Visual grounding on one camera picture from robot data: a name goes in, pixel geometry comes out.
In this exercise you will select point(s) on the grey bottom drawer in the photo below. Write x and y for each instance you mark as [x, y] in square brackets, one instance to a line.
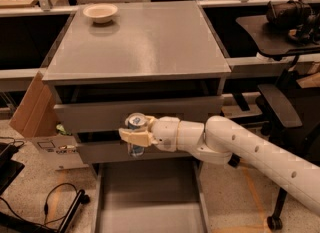
[150, 196]

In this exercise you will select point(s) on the black office chair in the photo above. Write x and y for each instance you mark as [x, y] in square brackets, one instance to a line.
[291, 120]

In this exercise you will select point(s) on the cardboard box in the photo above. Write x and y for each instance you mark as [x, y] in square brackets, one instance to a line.
[36, 120]

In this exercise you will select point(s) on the white bowl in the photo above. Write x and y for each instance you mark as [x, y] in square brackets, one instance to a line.
[100, 13]

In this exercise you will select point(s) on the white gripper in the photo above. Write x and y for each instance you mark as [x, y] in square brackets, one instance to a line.
[165, 133]

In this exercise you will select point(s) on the grey top drawer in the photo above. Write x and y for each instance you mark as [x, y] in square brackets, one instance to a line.
[105, 116]

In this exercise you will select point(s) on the grey drawer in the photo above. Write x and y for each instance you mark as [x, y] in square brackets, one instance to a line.
[105, 116]
[105, 147]
[150, 196]

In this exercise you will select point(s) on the black vr headset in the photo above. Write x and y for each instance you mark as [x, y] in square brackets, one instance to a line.
[299, 19]

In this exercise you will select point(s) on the grey middle drawer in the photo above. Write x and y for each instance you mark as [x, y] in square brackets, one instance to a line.
[105, 147]

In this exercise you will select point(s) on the grey drawer cabinet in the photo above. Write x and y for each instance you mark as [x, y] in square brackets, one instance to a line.
[150, 51]

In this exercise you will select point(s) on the redbull can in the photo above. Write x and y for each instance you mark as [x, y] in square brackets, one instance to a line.
[135, 121]

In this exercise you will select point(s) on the black side desk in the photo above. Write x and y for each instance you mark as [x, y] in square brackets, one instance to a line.
[273, 42]

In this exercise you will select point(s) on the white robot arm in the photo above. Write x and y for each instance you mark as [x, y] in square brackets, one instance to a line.
[217, 139]

